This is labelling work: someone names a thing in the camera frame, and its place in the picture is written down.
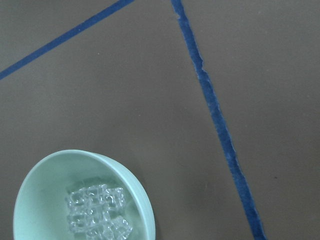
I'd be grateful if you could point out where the clear ice cubes pile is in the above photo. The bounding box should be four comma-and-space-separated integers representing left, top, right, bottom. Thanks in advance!
65, 184, 133, 240

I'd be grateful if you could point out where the green bowl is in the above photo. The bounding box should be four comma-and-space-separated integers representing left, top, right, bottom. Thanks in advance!
13, 149, 156, 240

